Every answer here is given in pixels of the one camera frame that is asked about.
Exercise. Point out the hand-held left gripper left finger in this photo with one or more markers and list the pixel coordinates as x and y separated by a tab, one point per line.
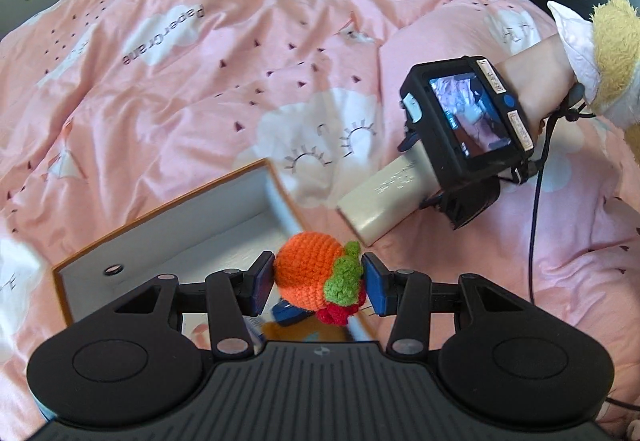
262	281

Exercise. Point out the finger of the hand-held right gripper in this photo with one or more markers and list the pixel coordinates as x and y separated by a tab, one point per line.
410	142
434	200

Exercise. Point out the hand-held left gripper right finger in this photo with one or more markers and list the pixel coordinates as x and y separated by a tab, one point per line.
375	286

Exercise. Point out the orange crochet fruit toy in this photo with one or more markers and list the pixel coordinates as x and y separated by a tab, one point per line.
305	271

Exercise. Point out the blue tag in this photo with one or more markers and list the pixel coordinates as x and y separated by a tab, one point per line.
290	315

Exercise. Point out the long white box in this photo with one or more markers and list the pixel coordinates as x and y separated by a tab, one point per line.
385	196

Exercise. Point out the orange plush doll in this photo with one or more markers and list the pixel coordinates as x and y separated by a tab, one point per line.
300	332

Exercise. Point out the orange cardboard box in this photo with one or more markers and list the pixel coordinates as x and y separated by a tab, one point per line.
200	231

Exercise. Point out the person's right forearm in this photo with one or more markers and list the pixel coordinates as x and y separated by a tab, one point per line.
535	71

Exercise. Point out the pink printed blanket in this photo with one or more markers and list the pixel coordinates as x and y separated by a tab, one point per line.
200	96

